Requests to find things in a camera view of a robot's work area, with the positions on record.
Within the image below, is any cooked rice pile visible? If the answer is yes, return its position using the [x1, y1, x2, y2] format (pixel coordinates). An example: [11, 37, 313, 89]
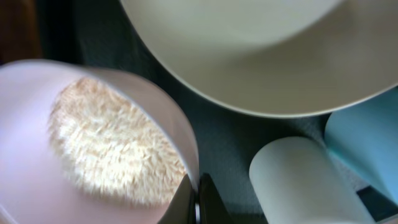
[48, 78, 187, 207]

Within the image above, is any white plastic cup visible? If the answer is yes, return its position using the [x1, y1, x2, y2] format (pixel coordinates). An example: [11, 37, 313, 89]
[249, 137, 374, 224]

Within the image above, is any light blue plastic cup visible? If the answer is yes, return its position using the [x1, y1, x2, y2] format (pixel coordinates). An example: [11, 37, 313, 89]
[324, 88, 397, 204]

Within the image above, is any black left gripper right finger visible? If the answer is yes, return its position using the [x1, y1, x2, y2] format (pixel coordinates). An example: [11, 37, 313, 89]
[198, 173, 234, 224]

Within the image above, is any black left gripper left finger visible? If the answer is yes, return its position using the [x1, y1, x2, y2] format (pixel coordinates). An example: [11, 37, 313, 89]
[157, 175, 196, 224]

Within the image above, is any small pink bowl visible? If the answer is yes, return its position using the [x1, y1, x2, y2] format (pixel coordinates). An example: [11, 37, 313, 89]
[1, 60, 199, 224]

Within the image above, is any cream large bowl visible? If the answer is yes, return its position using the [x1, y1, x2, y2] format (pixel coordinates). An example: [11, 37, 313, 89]
[121, 0, 397, 118]

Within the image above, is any black round tray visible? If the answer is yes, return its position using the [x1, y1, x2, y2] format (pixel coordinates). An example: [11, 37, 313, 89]
[34, 0, 398, 224]

